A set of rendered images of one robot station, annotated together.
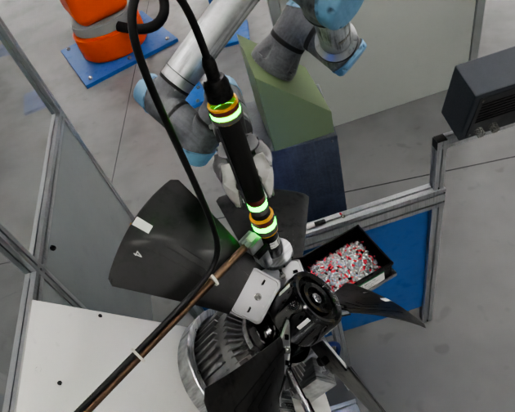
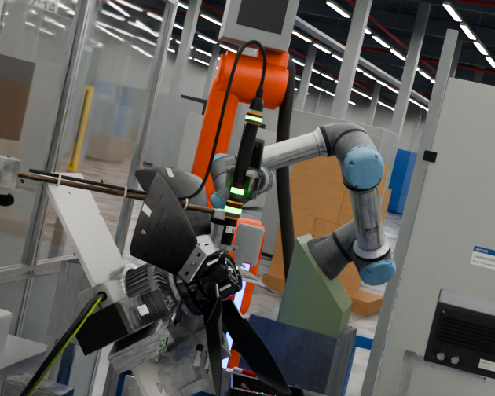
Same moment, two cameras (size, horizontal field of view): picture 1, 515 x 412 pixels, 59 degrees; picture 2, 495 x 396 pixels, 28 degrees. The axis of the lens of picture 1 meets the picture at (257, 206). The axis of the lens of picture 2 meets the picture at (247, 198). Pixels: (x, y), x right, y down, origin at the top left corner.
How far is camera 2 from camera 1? 2.11 m
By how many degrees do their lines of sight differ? 44
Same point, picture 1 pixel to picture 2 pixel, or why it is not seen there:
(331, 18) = (350, 169)
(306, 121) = (318, 307)
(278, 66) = (321, 252)
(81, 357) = (82, 203)
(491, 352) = not seen: outside the picture
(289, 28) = (346, 230)
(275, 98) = (303, 266)
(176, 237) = (181, 188)
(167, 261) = not seen: hidden behind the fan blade
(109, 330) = (99, 221)
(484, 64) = (461, 296)
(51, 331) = not seen: hidden behind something
